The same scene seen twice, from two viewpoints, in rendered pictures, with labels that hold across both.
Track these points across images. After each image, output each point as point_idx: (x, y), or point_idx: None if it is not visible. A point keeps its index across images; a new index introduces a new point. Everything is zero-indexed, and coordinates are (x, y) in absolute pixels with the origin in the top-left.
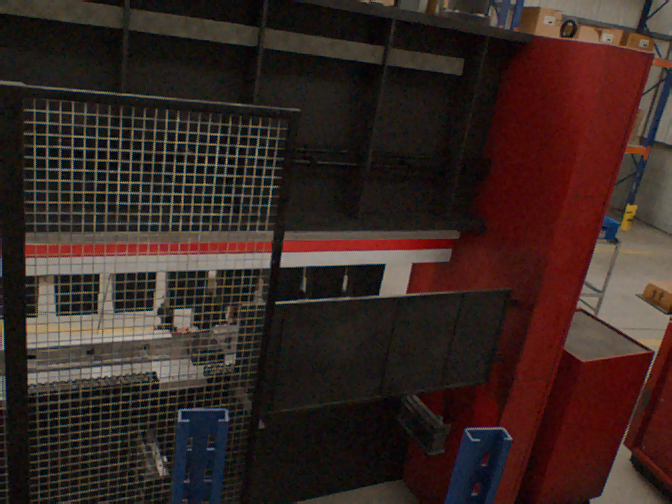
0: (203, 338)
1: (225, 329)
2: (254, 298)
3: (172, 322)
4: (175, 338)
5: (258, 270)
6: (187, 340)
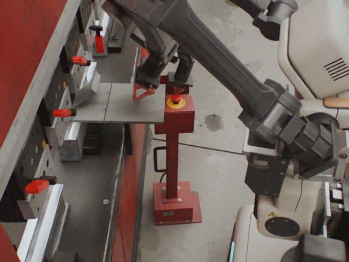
0: (118, 82)
1: (85, 71)
2: (139, 100)
3: (176, 76)
4: (127, 65)
5: (142, 67)
6: (119, 71)
